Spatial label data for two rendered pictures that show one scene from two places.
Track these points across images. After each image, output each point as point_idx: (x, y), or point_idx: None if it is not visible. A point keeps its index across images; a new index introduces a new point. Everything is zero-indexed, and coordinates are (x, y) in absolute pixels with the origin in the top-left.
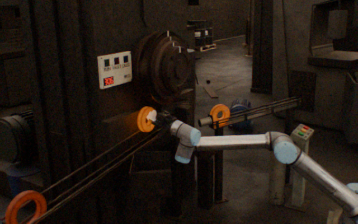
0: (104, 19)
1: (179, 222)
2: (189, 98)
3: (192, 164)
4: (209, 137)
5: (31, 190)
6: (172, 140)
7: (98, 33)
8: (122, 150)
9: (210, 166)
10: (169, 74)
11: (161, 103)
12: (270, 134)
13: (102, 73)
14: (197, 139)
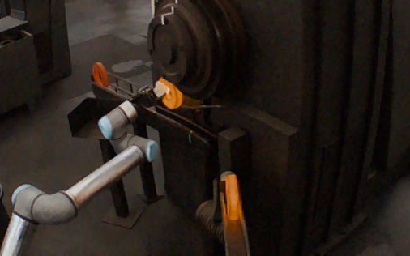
0: None
1: (194, 250)
2: (275, 142)
3: (272, 250)
4: (121, 154)
5: (101, 66)
6: (190, 150)
7: None
8: (164, 105)
9: (205, 241)
10: (150, 46)
11: (173, 84)
12: (58, 192)
13: (153, 12)
14: (102, 130)
